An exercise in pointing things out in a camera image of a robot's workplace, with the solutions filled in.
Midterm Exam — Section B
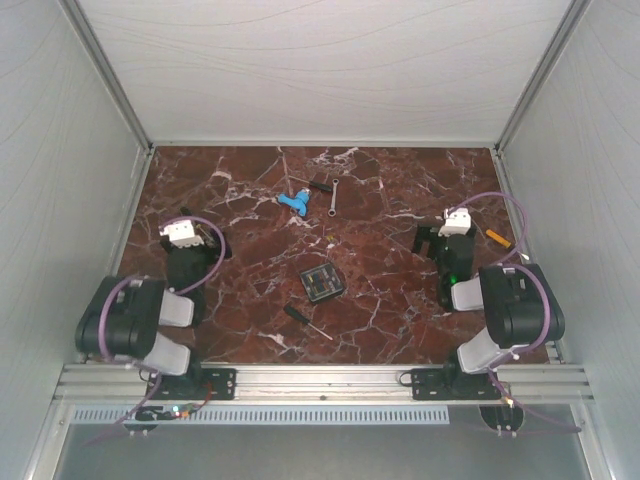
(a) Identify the black fuse box base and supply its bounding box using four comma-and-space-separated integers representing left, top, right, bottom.
298, 263, 347, 307

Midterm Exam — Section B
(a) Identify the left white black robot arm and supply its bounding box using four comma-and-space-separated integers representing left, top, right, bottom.
74, 233, 232, 398

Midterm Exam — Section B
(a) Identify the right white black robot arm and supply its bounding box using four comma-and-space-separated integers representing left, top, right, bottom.
409, 224, 565, 401

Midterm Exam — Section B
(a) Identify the blue plastic fitting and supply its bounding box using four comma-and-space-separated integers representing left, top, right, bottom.
277, 188, 311, 217

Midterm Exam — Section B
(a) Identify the small black screwdriver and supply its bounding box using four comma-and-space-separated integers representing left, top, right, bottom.
283, 304, 334, 341

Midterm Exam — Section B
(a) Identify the silver combination wrench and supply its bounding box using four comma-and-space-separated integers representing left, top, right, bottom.
328, 178, 340, 217

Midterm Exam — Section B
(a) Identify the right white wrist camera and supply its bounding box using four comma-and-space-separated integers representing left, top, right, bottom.
438, 207, 472, 237

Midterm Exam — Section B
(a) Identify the orange handled screwdriver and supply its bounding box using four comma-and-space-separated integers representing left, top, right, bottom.
485, 229, 530, 261

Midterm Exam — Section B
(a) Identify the black handled screwdriver top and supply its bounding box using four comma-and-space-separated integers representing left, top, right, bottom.
290, 176, 333, 192

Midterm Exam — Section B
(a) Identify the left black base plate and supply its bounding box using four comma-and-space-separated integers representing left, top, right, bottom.
151, 368, 237, 402

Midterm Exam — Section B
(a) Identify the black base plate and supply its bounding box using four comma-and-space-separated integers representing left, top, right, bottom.
410, 368, 502, 401
151, 368, 237, 402

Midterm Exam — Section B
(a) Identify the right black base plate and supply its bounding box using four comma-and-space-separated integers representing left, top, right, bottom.
410, 368, 502, 401

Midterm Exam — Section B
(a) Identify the aluminium mounting rail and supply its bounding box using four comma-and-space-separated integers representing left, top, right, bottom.
54, 364, 594, 405

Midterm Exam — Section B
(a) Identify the grey slotted cable duct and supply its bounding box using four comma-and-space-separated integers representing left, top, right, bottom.
72, 405, 450, 426

